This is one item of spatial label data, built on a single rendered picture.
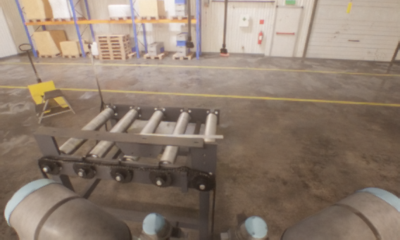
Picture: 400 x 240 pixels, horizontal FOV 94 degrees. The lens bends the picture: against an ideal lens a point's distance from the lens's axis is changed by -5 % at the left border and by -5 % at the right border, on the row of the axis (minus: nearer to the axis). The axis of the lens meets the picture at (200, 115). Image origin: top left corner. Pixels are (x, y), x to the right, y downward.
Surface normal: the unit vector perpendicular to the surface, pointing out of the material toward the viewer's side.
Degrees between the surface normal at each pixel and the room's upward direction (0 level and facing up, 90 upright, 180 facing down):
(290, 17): 90
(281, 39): 90
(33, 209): 25
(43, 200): 5
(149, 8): 90
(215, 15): 90
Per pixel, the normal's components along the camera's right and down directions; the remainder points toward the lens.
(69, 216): 0.36, -0.73
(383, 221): 0.16, -0.62
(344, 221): -0.29, -0.84
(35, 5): -0.12, 0.47
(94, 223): 0.61, -0.68
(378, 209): 0.04, -0.84
